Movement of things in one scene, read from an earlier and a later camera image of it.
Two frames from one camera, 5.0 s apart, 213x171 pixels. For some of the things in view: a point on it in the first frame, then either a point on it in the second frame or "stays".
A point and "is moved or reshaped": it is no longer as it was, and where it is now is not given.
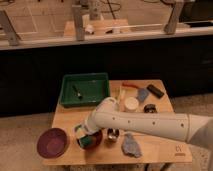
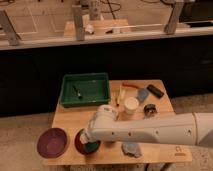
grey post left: [8, 28] stays
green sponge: [85, 140] is moved or reshaped
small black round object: [150, 108] stays
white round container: [131, 103] stays
